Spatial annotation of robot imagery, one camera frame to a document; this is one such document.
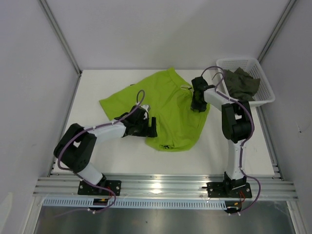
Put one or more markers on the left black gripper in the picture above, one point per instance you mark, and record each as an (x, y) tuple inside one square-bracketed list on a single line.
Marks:
[(148, 131)]

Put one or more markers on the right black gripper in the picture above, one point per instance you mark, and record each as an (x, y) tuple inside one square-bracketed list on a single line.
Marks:
[(194, 106)]

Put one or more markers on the lime green shorts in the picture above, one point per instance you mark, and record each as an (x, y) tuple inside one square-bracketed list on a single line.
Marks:
[(169, 97)]

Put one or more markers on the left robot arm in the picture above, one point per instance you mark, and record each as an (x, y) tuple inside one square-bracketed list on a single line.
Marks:
[(76, 146)]

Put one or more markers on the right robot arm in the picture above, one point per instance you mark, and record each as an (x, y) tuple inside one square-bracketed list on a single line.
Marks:
[(236, 122)]

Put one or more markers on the dark olive shorts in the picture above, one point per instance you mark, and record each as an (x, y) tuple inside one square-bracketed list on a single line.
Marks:
[(241, 85)]

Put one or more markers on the white plastic basket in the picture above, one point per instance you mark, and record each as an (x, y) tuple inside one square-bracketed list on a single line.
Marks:
[(253, 68)]

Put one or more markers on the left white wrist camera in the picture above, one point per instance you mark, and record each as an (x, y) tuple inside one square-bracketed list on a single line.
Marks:
[(146, 109)]

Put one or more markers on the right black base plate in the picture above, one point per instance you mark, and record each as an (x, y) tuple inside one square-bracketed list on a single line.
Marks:
[(220, 190)]

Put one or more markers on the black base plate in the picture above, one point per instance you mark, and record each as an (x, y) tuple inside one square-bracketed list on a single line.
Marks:
[(105, 188), (220, 190)]

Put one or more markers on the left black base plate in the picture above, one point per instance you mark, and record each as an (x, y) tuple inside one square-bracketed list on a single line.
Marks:
[(105, 188)]

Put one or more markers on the aluminium mounting rail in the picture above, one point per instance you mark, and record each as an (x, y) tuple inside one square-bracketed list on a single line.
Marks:
[(165, 186)]

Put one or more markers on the white slotted cable duct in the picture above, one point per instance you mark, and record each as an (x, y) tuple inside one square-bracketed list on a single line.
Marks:
[(201, 204)]

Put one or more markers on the right aluminium corner post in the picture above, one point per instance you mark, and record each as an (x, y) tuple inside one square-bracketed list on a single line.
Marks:
[(287, 11)]

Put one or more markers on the aluminium corner post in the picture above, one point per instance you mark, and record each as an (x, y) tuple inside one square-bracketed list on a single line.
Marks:
[(59, 34), (287, 11)]

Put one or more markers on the left aluminium corner post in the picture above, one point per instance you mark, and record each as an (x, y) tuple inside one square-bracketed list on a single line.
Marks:
[(59, 34)]

